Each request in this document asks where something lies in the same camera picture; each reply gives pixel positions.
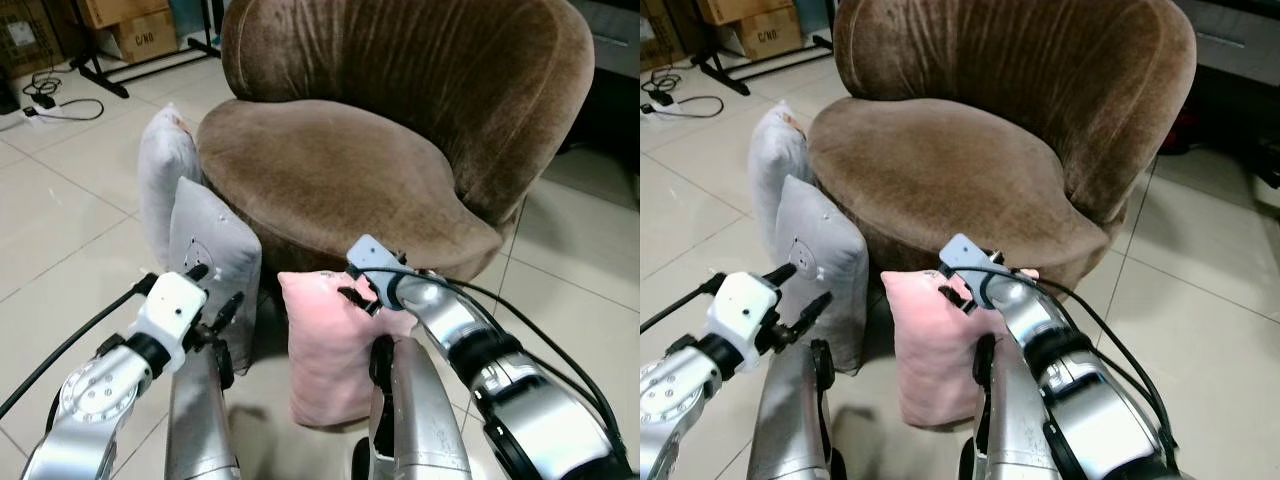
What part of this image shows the cardboard box with black print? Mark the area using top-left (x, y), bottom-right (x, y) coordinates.
top-left (104, 10), bottom-right (180, 65)
top-left (733, 8), bottom-right (805, 62)

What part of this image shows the black metal stand base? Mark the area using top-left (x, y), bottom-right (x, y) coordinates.
top-left (68, 0), bottom-right (225, 100)
top-left (689, 0), bottom-right (837, 97)

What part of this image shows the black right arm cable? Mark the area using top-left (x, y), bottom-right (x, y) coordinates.
top-left (398, 265), bottom-right (627, 471)
top-left (998, 262), bottom-right (1183, 471)

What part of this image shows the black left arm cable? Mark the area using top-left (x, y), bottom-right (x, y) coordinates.
top-left (640, 272), bottom-right (726, 336)
top-left (0, 274), bottom-right (162, 419)

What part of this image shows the plain cardboard box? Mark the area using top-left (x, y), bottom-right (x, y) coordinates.
top-left (694, 0), bottom-right (802, 27)
top-left (74, 0), bottom-right (172, 30)

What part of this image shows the brown box with white label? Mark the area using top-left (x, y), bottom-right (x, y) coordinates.
top-left (0, 0), bottom-right (63, 79)
top-left (640, 0), bottom-right (689, 73)

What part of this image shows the silver robot leg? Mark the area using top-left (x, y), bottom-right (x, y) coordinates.
top-left (745, 338), bottom-right (848, 480)
top-left (958, 333), bottom-right (1078, 480)
top-left (350, 333), bottom-right (473, 480)
top-left (163, 338), bottom-right (243, 480)

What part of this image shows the black floor cable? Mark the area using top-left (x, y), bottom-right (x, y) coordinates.
top-left (28, 68), bottom-right (107, 124)
top-left (648, 63), bottom-right (727, 120)

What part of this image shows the silver left robot leg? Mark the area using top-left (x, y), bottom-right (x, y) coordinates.
top-left (163, 338), bottom-right (243, 480)
top-left (745, 338), bottom-right (848, 480)

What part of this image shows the pink pillow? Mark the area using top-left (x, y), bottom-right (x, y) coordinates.
top-left (276, 267), bottom-right (423, 431)
top-left (879, 266), bottom-right (1042, 431)

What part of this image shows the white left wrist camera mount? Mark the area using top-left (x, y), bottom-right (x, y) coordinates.
top-left (703, 271), bottom-right (782, 374)
top-left (128, 269), bottom-right (210, 374)

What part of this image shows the grey pillow with round print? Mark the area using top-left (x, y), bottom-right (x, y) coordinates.
top-left (167, 176), bottom-right (264, 377)
top-left (774, 174), bottom-right (870, 375)

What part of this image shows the dark cabinet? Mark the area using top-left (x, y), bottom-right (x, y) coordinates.
top-left (556, 0), bottom-right (641, 156)
top-left (1160, 0), bottom-right (1280, 191)

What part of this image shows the brown velvet armchair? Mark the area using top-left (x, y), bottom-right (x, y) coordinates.
top-left (196, 0), bottom-right (598, 288)
top-left (807, 0), bottom-right (1199, 293)

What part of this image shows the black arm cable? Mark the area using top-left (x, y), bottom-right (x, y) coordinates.
top-left (998, 262), bottom-right (1183, 471)
top-left (640, 272), bottom-right (726, 336)
top-left (0, 274), bottom-right (162, 419)
top-left (398, 265), bottom-right (627, 471)

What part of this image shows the silver right robot leg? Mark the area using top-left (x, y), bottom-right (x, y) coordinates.
top-left (958, 333), bottom-right (1078, 480)
top-left (350, 333), bottom-right (473, 480)

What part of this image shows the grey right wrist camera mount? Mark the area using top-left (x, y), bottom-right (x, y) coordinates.
top-left (939, 232), bottom-right (1005, 288)
top-left (346, 234), bottom-right (408, 292)

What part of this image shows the light grey plain pillow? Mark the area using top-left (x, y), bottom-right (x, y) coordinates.
top-left (747, 99), bottom-right (814, 259)
top-left (137, 102), bottom-right (207, 271)

